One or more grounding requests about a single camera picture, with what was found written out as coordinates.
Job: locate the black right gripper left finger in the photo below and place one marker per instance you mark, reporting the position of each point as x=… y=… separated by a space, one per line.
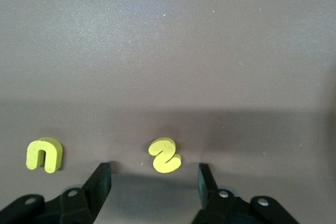
x=97 y=190

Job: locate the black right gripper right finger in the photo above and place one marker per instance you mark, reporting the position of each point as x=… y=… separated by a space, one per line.
x=207 y=190

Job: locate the yellow foam letter s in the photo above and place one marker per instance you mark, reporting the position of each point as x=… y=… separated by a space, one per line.
x=165 y=155

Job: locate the yellow foam letter n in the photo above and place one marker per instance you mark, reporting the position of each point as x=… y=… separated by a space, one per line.
x=44 y=144

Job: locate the brown table cover sheet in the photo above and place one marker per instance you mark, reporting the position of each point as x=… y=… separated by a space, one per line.
x=157 y=51

